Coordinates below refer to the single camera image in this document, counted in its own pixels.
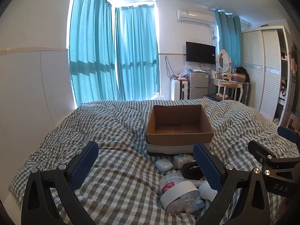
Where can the white handheld device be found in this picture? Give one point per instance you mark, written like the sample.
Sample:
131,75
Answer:
207,192

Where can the white teal floss container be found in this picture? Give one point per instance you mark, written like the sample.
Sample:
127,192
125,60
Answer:
182,160

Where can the wide teal curtain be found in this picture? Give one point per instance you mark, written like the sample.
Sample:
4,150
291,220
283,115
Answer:
91,51

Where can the white dressing table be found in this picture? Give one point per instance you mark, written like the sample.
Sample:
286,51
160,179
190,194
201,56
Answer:
234,84

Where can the black bag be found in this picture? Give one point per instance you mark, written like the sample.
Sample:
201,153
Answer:
242,72

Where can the white cosmetic tube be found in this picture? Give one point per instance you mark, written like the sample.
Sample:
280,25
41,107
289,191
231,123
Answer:
195,182

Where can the clear plastic bag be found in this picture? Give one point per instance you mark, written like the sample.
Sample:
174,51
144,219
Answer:
185,70

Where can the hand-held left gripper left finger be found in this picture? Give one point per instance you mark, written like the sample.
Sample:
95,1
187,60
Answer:
84,166

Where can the silver small fridge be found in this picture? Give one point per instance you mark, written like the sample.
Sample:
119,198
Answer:
199,86

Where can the white oval mirror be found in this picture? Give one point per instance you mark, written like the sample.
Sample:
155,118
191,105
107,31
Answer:
222,61

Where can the grey white checked blanket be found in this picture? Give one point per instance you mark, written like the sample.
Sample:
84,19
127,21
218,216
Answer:
112,131

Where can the pink chair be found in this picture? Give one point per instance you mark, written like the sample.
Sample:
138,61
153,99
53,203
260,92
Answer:
226,84

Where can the narrow teal curtain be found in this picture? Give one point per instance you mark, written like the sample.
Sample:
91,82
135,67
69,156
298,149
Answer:
227,35

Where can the white earbud case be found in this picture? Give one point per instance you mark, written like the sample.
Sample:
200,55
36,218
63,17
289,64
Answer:
164,165

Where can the white suitcase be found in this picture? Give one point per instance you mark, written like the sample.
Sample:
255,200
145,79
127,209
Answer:
179,90

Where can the black round case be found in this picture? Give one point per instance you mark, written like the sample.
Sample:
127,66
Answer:
191,171

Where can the clear water jug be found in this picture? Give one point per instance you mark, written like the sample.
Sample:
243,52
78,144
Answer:
157,96

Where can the clear round plastic container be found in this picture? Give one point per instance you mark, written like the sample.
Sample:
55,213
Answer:
179,194

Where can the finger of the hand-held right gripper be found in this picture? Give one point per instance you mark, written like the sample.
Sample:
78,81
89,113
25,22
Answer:
289,133
259,150

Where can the black wall television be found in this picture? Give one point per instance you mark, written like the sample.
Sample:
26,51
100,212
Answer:
200,52

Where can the white sliding wardrobe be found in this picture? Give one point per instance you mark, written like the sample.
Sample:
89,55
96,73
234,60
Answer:
262,70

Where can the white air conditioner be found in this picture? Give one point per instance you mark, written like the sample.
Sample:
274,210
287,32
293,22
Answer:
194,16

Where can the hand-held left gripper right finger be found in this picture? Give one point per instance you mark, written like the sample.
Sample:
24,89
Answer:
207,166

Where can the brown cardboard box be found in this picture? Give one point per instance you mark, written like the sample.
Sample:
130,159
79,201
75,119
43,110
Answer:
178,121

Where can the pink plastic stool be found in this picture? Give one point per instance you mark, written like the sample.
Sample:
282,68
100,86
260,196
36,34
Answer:
293,121

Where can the black padded bench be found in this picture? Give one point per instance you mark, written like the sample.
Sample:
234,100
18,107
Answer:
213,96

